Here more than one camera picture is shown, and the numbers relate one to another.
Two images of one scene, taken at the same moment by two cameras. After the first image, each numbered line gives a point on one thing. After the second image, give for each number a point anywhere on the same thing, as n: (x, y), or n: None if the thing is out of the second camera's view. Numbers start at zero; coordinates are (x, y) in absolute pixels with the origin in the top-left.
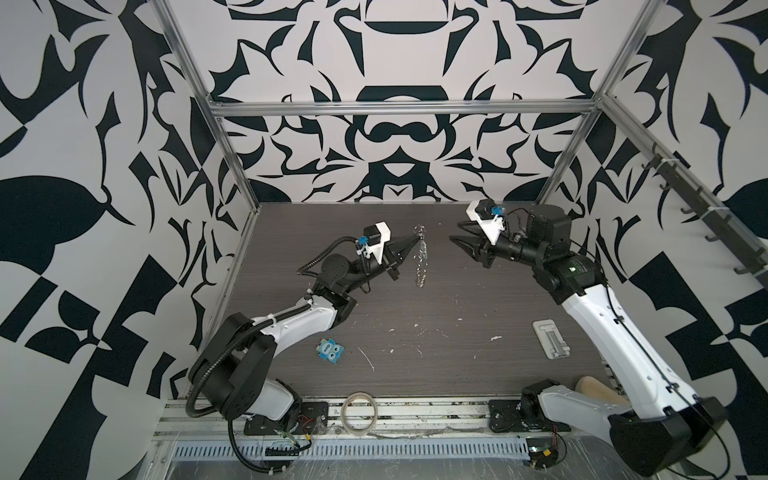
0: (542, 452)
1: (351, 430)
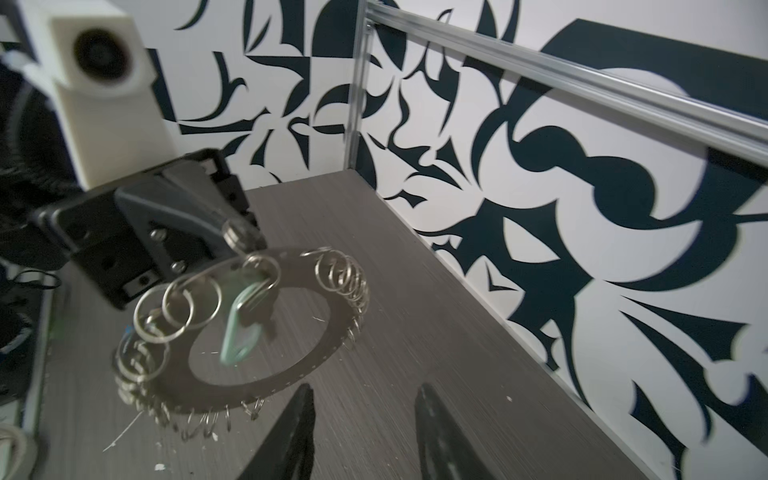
0: None
1: (20, 439)
